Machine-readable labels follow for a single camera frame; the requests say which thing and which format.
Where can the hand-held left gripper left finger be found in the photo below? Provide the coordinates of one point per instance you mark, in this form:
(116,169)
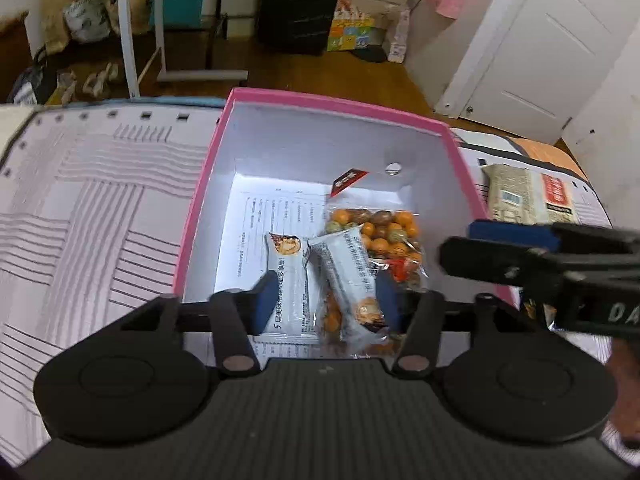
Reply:
(265,300)

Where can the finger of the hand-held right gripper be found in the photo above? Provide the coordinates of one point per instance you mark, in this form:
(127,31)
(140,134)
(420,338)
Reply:
(500,232)
(475,257)

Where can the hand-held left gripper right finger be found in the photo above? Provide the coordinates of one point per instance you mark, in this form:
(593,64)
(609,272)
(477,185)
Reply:
(387,300)

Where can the white snack bar packet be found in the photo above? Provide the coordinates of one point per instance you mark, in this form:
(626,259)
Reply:
(290,280)
(345,270)

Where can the beige snack packet red label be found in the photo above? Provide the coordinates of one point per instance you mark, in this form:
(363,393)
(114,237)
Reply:
(515,195)

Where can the pink cardboard box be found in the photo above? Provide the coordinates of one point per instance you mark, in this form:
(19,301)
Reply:
(320,150)

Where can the printed paper sheet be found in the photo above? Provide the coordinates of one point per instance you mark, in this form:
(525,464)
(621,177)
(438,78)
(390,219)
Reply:
(250,240)

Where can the clear bag of coloured nuts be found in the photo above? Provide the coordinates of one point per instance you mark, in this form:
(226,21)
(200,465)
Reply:
(390,232)

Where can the orange cloth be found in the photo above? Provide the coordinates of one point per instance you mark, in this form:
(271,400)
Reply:
(545,152)

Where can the small red black packet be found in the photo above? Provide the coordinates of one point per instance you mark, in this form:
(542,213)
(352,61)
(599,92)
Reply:
(347,182)

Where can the white door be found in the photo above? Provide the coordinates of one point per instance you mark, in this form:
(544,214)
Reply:
(540,60)

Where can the striped bed sheet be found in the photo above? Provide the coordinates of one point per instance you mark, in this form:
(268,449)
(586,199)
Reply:
(100,210)

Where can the white paper bag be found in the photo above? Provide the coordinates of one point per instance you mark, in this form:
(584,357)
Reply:
(398,40)

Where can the colourful cardboard box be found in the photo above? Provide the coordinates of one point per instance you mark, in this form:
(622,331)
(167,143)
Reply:
(350,35)

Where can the pair of slippers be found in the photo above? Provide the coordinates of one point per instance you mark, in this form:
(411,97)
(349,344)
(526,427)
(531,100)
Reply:
(100,80)

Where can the black suitcase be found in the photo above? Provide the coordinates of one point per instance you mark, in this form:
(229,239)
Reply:
(300,5)

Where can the white metal pole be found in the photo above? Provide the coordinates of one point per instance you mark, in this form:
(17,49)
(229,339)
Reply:
(127,35)

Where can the white patterned bag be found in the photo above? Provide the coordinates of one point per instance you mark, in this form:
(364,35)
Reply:
(85,20)

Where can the brown paper bag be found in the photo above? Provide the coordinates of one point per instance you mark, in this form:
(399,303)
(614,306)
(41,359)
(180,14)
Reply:
(55,20)

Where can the white rolling table frame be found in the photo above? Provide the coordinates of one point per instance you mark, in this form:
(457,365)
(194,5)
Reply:
(200,76)

